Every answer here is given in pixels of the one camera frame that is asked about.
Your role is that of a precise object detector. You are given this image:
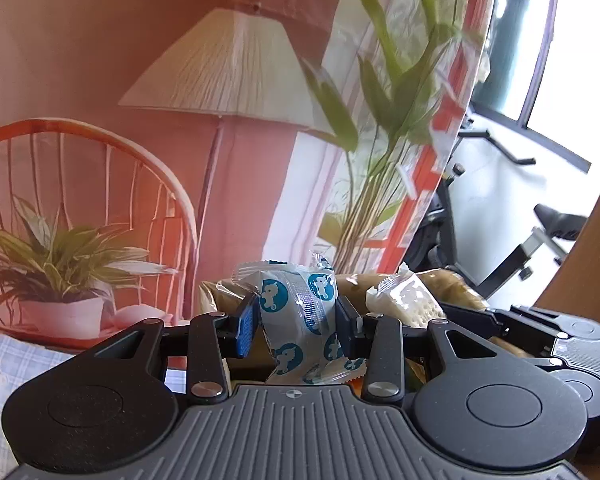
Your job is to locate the white blue-printed snack packet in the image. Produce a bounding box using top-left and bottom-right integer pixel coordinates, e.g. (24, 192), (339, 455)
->
(232, 252), (368, 386)

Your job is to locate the brown cardboard box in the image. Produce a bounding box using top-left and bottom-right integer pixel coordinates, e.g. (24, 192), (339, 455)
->
(200, 269), (491, 396)

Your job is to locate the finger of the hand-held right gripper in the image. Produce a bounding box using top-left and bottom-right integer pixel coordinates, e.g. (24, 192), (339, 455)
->
(440, 301), (571, 342)
(486, 337), (565, 370)

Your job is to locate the exercise bike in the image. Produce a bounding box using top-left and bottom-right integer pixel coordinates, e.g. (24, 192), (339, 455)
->
(405, 125), (592, 303)

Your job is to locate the plaid bed sheet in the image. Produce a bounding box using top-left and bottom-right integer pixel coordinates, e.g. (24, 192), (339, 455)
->
(0, 332), (191, 466)

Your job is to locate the window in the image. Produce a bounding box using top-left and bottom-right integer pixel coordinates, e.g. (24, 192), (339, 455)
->
(470, 0), (600, 173)

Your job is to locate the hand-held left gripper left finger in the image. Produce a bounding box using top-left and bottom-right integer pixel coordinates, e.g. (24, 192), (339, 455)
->
(85, 292), (259, 405)

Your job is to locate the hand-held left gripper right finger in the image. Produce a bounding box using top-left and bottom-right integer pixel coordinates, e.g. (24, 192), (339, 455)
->
(334, 296), (508, 405)

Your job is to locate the printed backdrop cloth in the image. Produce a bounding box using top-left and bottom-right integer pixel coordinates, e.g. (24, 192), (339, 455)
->
(0, 0), (501, 353)

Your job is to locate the clear-wrapped white cake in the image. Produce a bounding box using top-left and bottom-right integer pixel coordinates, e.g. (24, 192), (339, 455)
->
(365, 262), (448, 330)

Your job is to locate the wooden board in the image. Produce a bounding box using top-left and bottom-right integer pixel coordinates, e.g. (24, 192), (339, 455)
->
(530, 145), (600, 480)

